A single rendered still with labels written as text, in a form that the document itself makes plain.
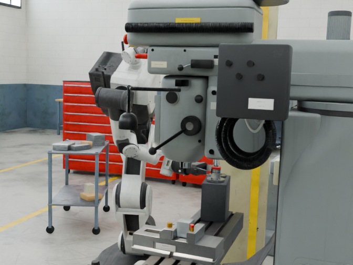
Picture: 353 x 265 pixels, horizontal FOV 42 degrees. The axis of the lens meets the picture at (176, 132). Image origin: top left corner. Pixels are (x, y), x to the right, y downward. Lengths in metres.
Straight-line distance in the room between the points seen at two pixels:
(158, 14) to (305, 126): 0.63
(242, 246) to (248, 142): 2.16
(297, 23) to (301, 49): 9.21
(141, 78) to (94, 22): 10.09
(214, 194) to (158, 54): 0.86
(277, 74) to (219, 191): 1.06
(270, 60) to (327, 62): 0.30
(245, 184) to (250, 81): 2.27
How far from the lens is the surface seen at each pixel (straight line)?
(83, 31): 12.40
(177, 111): 1.66
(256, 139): 1.59
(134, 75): 2.22
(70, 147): 4.77
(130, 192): 2.40
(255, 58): 1.32
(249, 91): 1.32
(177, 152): 1.70
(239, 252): 3.70
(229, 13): 1.59
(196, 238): 1.82
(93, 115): 7.13
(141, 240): 1.90
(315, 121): 1.51
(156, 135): 1.78
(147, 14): 1.68
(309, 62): 1.56
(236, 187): 3.55
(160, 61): 1.66
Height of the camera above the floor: 1.64
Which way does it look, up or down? 7 degrees down
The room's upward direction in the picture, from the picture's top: 2 degrees clockwise
